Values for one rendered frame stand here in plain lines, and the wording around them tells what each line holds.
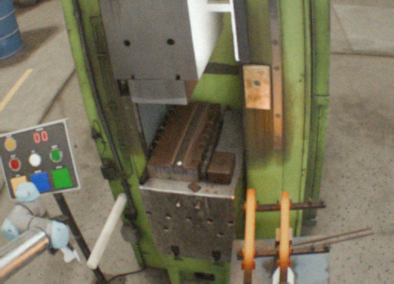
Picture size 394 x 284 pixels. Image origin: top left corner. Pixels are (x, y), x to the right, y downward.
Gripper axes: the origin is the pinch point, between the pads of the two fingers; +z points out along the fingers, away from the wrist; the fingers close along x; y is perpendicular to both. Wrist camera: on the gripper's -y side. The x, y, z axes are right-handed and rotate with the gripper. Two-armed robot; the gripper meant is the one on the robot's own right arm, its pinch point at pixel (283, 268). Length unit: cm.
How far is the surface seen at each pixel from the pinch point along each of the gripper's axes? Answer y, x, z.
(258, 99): -28, -9, 52
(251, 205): -0.7, -12.1, 27.4
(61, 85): 95, -222, 278
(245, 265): -1.8, -12.1, 0.0
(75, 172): -7, -80, 36
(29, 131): -25, -98, 41
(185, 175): 0, -38, 44
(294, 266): 26.5, 5.5, 18.3
